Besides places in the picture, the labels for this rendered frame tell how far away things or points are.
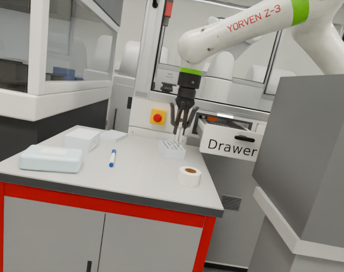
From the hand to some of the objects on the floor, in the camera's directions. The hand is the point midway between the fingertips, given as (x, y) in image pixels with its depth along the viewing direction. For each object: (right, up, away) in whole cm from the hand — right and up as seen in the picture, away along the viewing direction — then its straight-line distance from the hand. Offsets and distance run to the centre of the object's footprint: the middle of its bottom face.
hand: (178, 135), depth 100 cm
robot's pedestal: (+26, -96, -15) cm, 101 cm away
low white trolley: (-34, -80, +5) cm, 87 cm away
